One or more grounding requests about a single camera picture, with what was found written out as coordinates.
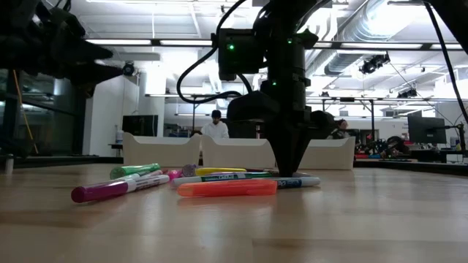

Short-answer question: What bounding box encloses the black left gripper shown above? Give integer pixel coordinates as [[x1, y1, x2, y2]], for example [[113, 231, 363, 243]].
[[0, 0, 124, 96]]

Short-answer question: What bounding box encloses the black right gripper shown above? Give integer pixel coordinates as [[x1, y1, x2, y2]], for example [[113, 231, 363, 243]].
[[226, 34, 337, 177]]

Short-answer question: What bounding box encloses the yellow slim highlighter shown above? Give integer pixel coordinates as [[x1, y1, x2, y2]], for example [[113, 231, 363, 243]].
[[195, 167, 248, 177]]

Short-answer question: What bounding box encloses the orange slim highlighter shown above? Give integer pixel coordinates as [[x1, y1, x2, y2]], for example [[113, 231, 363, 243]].
[[177, 178, 279, 199]]

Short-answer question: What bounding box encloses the green-capped white marker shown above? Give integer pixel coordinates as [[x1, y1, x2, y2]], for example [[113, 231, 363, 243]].
[[170, 172, 274, 188]]

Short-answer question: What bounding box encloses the green highlighter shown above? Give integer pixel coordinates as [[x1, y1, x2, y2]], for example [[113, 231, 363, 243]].
[[109, 162, 162, 180]]

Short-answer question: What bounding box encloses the magenta-capped white marker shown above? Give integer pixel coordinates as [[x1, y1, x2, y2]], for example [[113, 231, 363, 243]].
[[70, 174, 171, 204]]

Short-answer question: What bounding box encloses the white plastic bin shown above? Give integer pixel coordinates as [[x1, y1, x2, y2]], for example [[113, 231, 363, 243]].
[[200, 134, 277, 169], [122, 131, 202, 168], [299, 136, 356, 171]]

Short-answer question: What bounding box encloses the person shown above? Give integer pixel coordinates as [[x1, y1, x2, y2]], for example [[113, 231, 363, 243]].
[[326, 118, 352, 140], [200, 109, 230, 140]]

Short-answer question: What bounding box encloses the black metal rack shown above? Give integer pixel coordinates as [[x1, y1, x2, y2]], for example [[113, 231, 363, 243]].
[[146, 93, 377, 140]]

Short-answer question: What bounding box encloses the black monitor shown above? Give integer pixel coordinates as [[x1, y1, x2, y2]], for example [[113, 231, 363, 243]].
[[407, 115, 448, 145]]

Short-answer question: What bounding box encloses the yellow broom handle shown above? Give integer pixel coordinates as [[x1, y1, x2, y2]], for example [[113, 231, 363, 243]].
[[12, 69, 40, 155]]

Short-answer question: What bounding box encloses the black right camera cable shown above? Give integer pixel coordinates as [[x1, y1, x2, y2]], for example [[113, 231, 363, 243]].
[[176, 0, 257, 105]]

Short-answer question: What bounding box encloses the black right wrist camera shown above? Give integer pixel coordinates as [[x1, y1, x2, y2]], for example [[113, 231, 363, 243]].
[[211, 28, 267, 82]]

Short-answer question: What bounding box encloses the silver ventilation duct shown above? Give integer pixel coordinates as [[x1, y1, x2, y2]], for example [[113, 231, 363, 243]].
[[305, 0, 407, 76]]

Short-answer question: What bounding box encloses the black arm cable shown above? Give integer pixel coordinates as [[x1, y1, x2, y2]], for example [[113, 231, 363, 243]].
[[423, 0, 468, 125]]

